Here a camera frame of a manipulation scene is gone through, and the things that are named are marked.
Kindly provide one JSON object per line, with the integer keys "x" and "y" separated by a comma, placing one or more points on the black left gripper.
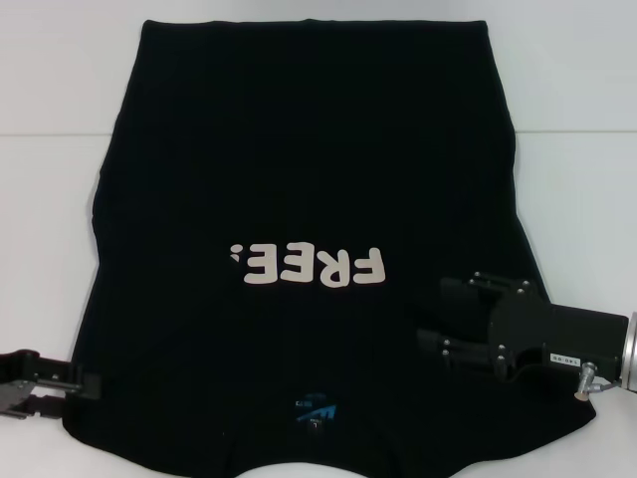
{"x": 15, "y": 371}

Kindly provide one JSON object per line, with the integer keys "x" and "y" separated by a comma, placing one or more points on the black shirt with FREE print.
{"x": 298, "y": 174}

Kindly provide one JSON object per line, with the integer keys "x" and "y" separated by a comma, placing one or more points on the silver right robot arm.
{"x": 631, "y": 353}

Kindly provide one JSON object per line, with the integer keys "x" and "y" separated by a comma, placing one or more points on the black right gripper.
{"x": 557, "y": 333}

